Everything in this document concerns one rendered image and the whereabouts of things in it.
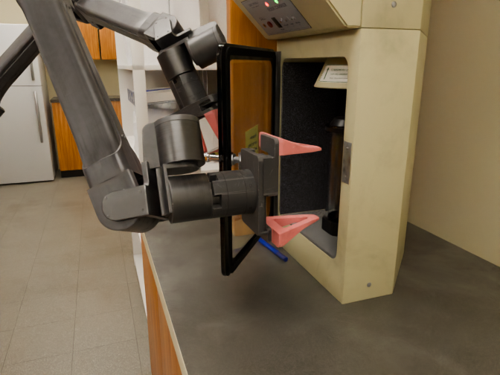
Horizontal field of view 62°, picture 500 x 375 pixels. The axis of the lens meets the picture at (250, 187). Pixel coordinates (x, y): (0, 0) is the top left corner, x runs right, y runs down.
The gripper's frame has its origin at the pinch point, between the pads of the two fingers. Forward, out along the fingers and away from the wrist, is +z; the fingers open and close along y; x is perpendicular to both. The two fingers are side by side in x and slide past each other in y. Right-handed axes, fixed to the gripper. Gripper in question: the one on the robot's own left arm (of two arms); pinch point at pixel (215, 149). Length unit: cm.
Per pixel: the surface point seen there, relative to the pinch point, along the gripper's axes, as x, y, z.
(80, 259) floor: -155, 209, 32
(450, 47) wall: -44, -47, 0
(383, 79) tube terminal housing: 0.0, -32.0, 0.7
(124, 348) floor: -79, 128, 71
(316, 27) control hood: -1.5, -25.3, -11.5
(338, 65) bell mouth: -8.0, -25.6, -4.9
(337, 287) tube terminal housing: 1.1, -11.7, 32.0
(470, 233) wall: -34, -37, 43
